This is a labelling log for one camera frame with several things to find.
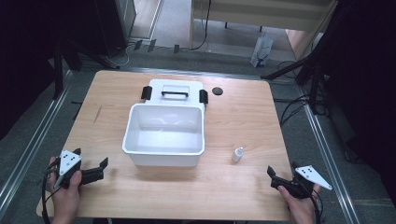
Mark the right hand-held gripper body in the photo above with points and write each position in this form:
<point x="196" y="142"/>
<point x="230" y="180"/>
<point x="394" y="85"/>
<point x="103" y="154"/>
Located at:
<point x="299" y="186"/>

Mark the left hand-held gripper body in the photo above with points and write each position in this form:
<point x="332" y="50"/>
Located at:
<point x="69" y="161"/>

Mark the small white dropper bottle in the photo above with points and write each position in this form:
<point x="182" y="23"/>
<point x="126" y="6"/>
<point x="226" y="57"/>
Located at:
<point x="237" y="155"/>

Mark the white plastic storage box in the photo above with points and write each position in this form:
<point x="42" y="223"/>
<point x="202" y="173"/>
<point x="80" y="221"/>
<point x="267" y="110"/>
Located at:
<point x="165" y="137"/>

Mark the person's right hand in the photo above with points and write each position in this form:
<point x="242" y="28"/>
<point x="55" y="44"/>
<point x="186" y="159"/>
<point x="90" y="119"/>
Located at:
<point x="299" y="208"/>

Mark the person's left hand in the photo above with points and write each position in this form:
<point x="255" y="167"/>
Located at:
<point x="67" y="199"/>

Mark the black metal stand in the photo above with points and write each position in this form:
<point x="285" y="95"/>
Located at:
<point x="58" y="68"/>
<point x="311" y="68"/>

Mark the black round table grommet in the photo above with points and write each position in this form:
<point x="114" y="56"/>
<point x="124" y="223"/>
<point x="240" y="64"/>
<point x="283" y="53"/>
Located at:
<point x="217" y="91"/>

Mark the white paper bag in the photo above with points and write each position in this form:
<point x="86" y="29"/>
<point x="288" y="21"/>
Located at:
<point x="262" y="51"/>

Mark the black tape strip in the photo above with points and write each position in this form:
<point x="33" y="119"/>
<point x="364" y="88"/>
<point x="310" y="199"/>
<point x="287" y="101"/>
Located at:
<point x="138" y="44"/>
<point x="151" y="45"/>
<point x="176" y="48"/>

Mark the dark cabinet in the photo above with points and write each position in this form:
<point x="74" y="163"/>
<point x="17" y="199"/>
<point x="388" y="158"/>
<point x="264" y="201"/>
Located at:
<point x="115" y="25"/>

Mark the beige wooden furniture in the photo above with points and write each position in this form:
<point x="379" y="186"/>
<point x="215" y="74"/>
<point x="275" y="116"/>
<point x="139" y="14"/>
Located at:
<point x="264" y="14"/>

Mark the metal floor rail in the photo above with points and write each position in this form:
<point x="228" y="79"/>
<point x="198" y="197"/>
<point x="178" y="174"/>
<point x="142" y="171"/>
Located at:
<point x="34" y="137"/>
<point x="330" y="155"/>

